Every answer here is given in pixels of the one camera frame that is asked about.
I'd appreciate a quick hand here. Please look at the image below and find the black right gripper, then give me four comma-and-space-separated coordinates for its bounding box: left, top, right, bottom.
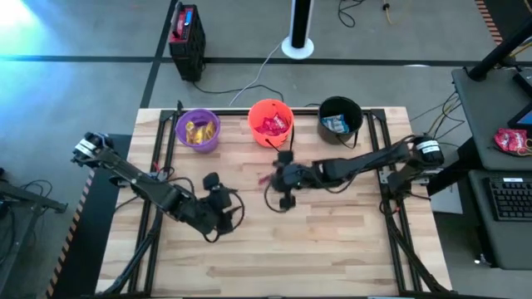
269, 149, 321, 211

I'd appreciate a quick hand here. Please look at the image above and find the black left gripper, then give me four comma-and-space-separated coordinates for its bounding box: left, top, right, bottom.
184, 172, 234, 235

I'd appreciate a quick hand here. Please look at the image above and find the purple plastic bucket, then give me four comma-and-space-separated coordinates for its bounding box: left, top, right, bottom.
175, 108, 222, 154

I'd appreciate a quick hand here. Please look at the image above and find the orange pumpkin face bucket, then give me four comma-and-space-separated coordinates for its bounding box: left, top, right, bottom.
247, 98, 296, 157

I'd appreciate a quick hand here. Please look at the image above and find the black plastic bucket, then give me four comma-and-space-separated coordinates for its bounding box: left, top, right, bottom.
318, 96, 365, 150

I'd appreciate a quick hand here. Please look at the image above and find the white base floor stand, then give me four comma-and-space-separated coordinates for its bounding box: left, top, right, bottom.
280, 0, 316, 61

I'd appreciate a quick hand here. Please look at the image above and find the black hazard striped platform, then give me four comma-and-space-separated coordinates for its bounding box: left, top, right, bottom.
45, 132, 134, 299

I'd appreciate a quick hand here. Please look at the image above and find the black and red toolbox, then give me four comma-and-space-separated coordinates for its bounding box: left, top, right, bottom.
168, 2, 207, 82

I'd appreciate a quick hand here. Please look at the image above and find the red box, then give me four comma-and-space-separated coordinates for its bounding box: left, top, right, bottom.
169, 6, 196, 44

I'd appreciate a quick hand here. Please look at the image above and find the black floor stand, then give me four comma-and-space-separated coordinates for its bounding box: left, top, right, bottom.
0, 165, 70, 267

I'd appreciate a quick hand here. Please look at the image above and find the grey side desk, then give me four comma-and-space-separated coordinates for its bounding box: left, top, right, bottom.
451, 66, 532, 172

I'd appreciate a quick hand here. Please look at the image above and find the grey low desk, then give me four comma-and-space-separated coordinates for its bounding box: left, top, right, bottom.
467, 168, 532, 271

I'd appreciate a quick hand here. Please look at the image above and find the black keyboard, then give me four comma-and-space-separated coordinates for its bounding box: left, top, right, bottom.
488, 177, 532, 223

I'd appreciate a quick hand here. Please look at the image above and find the large red Skittles bag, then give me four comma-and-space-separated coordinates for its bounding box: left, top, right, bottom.
493, 127, 530, 154

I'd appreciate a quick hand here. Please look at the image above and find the black slanted pole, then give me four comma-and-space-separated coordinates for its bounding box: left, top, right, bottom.
467, 18, 532, 83

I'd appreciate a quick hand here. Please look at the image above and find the tablet with blue screen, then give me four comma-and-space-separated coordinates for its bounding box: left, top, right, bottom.
506, 101, 532, 132

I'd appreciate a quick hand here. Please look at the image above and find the black hazard striped mat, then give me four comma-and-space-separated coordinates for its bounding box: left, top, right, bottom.
473, 0, 532, 47

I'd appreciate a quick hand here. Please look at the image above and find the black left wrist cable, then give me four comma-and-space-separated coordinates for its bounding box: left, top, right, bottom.
165, 176, 246, 244

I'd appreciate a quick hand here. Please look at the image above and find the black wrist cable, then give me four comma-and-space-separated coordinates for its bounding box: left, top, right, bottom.
264, 182, 292, 214
165, 176, 246, 244

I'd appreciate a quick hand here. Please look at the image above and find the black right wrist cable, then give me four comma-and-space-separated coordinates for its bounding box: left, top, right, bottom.
264, 182, 292, 214

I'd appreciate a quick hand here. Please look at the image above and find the white floor cable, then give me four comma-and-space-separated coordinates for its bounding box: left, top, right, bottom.
227, 40, 284, 108

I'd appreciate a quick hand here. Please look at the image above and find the black coiled floor cable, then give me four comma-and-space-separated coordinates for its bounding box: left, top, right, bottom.
336, 0, 367, 29

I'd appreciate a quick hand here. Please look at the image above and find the black cable bundle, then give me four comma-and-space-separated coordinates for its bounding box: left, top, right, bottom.
409, 91, 466, 146

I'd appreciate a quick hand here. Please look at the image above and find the yellow floor cable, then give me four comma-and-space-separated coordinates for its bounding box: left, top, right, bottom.
381, 0, 412, 26

